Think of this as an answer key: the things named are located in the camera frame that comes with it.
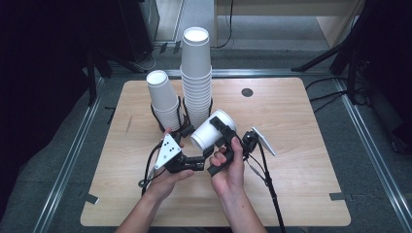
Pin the black tripod stand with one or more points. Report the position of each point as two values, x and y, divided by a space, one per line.
317 59

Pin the aluminium floor rail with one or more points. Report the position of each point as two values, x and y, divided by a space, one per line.
68 161
372 149

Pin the tall stack of paper cups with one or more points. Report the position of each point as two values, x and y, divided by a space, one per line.
196 64

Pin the light wooden furniture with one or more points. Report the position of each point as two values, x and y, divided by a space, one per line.
333 29

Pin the dark cabinet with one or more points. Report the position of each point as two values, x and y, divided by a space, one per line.
136 29

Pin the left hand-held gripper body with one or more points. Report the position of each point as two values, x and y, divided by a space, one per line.
168 152

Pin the black double cup holder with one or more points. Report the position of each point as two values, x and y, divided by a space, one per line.
161 128

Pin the person's right hand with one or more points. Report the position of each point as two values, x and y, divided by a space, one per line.
231 178

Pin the short stack of paper cups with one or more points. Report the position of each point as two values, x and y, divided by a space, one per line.
162 93

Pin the black round table grommet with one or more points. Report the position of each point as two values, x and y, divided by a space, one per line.
247 92

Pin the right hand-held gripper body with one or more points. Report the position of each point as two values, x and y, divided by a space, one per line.
251 142

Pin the dark tape strip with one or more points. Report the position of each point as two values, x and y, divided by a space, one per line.
177 47

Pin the grey tape strip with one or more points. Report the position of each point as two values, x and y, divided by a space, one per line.
92 198
337 196

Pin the black metal stand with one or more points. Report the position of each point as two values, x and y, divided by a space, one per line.
92 84

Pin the white paper cup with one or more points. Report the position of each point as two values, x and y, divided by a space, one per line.
204 136

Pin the person's left hand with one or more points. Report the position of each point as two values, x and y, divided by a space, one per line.
165 184

